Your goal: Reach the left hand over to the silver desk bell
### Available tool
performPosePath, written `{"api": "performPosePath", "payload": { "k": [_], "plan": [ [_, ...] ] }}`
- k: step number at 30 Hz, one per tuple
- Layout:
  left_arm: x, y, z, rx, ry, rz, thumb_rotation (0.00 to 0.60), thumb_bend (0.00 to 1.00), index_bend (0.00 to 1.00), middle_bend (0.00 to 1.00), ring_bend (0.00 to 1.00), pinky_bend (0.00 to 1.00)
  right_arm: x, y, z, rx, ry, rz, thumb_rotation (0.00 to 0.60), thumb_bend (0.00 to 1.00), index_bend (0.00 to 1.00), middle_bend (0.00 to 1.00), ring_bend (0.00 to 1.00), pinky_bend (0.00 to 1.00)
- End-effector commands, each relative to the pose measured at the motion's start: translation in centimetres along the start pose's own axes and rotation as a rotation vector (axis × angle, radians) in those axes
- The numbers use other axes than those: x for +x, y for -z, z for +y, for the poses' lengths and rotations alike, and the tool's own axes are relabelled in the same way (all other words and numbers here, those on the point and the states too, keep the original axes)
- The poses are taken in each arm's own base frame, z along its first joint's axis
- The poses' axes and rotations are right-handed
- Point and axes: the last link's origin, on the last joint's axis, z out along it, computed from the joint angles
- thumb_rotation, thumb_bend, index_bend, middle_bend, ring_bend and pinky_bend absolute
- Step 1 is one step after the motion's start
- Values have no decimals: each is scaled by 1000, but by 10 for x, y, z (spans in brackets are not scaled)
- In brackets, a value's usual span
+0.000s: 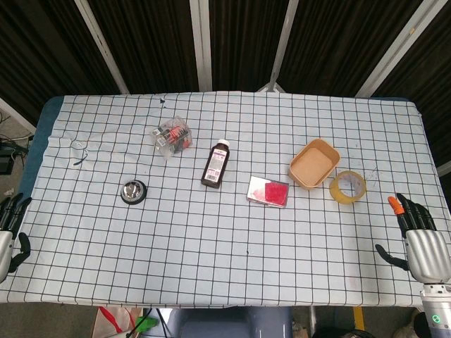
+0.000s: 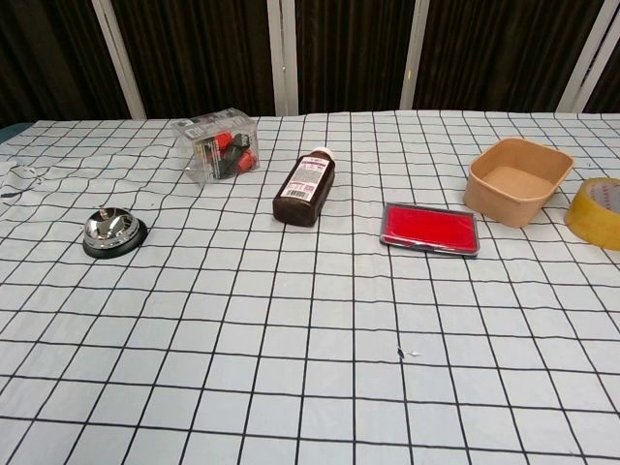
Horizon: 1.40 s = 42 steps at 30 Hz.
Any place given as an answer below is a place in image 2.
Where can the silver desk call bell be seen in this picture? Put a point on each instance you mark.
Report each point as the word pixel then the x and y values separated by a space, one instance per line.
pixel 110 229

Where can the brown medicine bottle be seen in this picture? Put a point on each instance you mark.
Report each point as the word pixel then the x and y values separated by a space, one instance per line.
pixel 305 186

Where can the white grid checkered tablecloth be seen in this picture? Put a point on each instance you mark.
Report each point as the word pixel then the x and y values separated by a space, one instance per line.
pixel 310 315

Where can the red ink stamp pad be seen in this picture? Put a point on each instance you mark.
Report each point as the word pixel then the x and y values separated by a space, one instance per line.
pixel 430 226

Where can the clear plastic box with clips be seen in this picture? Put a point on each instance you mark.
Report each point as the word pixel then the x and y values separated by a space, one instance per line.
pixel 218 145

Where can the dark brown curtain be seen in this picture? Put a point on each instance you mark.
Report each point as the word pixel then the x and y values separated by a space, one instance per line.
pixel 203 53

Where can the brown paper bowl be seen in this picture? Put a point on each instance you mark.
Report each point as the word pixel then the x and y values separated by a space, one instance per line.
pixel 516 181

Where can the yellow packing tape roll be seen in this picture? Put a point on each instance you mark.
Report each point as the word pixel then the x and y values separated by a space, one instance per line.
pixel 588 213

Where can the white screen frame post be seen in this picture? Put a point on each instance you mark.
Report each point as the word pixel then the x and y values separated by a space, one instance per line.
pixel 282 55
pixel 118 55
pixel 581 58
pixel 412 53

